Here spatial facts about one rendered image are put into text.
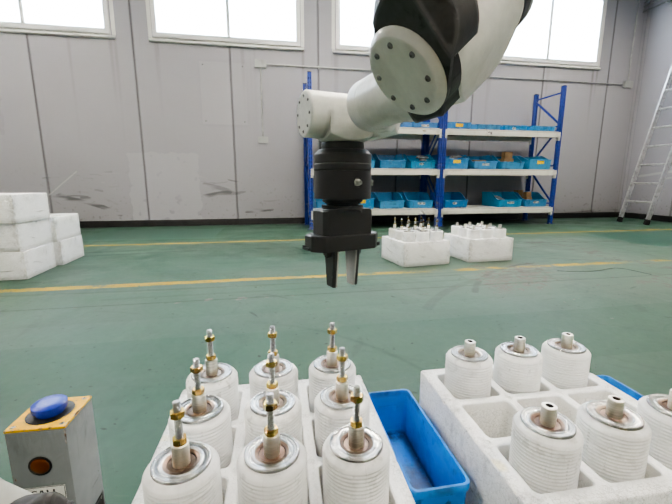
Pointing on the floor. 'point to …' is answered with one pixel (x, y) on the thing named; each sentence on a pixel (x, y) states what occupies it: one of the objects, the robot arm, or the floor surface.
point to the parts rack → (455, 169)
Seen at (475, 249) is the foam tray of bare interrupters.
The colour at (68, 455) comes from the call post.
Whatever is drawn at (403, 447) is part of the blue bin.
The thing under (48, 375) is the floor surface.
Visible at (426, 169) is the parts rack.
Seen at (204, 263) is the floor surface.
